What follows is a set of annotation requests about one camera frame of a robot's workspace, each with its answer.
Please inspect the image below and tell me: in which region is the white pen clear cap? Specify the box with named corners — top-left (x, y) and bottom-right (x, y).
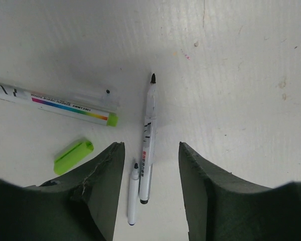
top-left (0, 83), bottom-right (118, 127)

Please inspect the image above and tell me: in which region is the white pen blue tip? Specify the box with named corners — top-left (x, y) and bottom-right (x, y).
top-left (127, 163), bottom-right (139, 226)

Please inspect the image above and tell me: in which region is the light green pen cap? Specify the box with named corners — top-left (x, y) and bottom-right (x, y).
top-left (53, 138), bottom-right (94, 175)

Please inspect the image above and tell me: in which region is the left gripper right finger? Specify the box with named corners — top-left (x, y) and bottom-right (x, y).
top-left (179, 143), bottom-right (301, 240)

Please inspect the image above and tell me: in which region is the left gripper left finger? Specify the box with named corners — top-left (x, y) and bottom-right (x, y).
top-left (0, 143), bottom-right (125, 240)

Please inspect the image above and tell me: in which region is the white marker green end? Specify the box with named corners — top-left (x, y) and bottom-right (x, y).
top-left (139, 73), bottom-right (158, 204)

